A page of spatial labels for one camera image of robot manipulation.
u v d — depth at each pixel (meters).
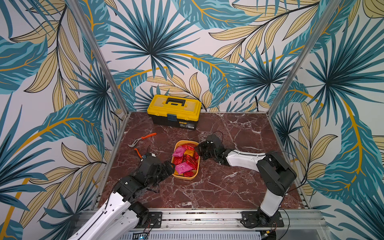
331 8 0.69
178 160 0.88
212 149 0.73
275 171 0.53
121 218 0.58
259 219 0.65
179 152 0.88
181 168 0.83
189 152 0.91
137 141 1.01
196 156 0.90
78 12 0.69
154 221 0.75
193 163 0.86
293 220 0.77
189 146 0.92
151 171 0.54
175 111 0.97
